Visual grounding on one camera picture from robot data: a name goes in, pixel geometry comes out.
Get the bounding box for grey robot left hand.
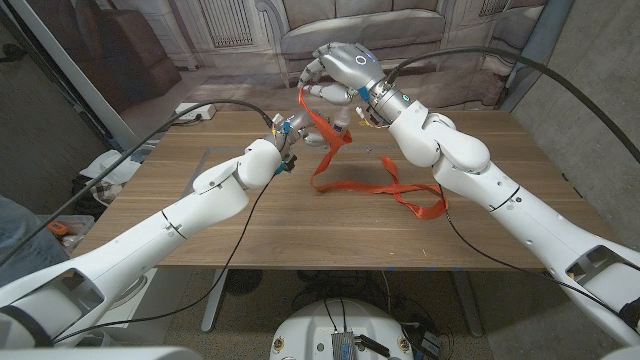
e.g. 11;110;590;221
270;109;332;162

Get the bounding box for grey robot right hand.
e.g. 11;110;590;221
297;41;416;126

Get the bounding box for white alcohol spray bottle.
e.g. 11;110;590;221
332;106;352;137

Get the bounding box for orange satin ribbon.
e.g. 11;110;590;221
298;87;450;221

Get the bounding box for printed sofa room backdrop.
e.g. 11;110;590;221
19;0;551;144

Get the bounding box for white power strip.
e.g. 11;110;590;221
174;102;218;122

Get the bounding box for dark round floor fan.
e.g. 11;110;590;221
222;268;265;297

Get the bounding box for blue-grey rolled backdrop edge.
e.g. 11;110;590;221
497;0;576;112

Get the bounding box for white table leg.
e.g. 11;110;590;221
200;268;229;334

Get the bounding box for white crumpled cloth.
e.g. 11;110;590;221
79;148;144;186

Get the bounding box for white robot torso base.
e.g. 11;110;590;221
269;298;415;360

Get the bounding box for dark plaid fabric bag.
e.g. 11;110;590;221
71;174;126;219

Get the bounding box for metal finned module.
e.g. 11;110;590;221
331;330;357;360

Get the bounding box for clear plastic bin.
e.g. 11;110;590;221
37;214;96;251

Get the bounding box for grey table leg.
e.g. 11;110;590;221
452;269;484;338

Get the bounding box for person leg in jeans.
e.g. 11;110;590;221
0;194;69;286

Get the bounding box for white robot chest shell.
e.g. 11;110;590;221
0;346;204;360

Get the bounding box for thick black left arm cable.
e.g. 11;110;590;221
0;98;276;269

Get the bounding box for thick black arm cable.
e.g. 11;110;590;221
0;98;276;269
384;45;640;165

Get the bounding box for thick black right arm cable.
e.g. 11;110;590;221
384;45;640;165

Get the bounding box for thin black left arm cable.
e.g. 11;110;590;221
52;175;275;346

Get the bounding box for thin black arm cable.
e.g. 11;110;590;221
437;183;640;331
52;175;275;346

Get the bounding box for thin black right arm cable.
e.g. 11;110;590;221
437;183;640;331

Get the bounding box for white slanted backdrop frame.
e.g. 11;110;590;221
7;0;161;151

